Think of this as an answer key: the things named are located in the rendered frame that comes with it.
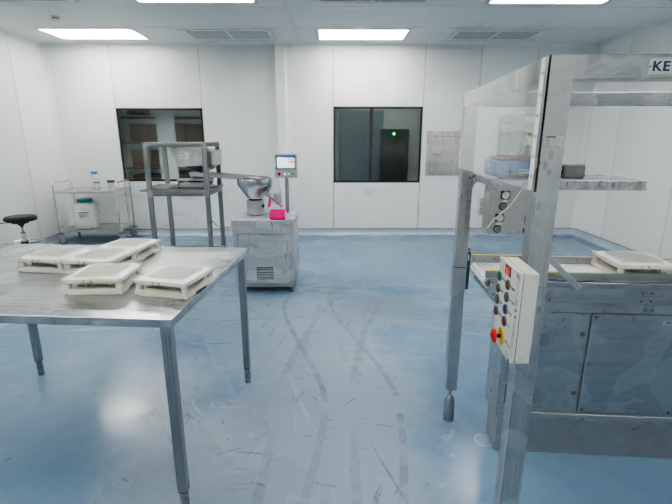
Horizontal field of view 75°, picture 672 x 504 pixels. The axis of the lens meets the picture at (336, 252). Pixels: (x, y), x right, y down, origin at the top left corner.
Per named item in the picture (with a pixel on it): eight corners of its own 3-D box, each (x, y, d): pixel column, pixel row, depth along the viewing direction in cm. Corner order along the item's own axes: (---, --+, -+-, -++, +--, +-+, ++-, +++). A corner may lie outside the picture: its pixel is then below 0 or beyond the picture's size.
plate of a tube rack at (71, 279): (61, 284, 185) (60, 279, 184) (90, 267, 209) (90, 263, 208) (120, 283, 186) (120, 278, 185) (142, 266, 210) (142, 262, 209)
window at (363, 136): (333, 182, 703) (333, 106, 674) (333, 182, 705) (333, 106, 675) (419, 182, 705) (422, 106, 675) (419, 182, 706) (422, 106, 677)
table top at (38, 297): (-199, 317, 172) (-202, 309, 172) (17, 248, 279) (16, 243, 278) (172, 328, 162) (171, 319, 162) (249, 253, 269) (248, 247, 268)
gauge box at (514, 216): (487, 234, 187) (491, 187, 182) (481, 229, 197) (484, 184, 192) (539, 234, 186) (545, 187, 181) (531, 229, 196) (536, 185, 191)
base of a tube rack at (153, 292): (134, 295, 186) (134, 289, 186) (168, 277, 209) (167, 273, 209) (186, 299, 181) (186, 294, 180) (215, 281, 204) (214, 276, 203)
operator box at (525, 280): (509, 364, 119) (519, 273, 113) (492, 337, 136) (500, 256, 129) (531, 365, 119) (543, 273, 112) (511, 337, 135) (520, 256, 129)
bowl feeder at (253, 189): (235, 217, 446) (233, 180, 436) (242, 211, 480) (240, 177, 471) (283, 217, 446) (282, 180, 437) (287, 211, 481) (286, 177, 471)
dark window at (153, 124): (124, 181, 699) (115, 108, 671) (124, 181, 701) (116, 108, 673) (207, 181, 701) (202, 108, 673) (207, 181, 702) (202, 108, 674)
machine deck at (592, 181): (491, 189, 182) (491, 179, 181) (470, 180, 219) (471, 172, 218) (646, 190, 178) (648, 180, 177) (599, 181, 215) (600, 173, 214)
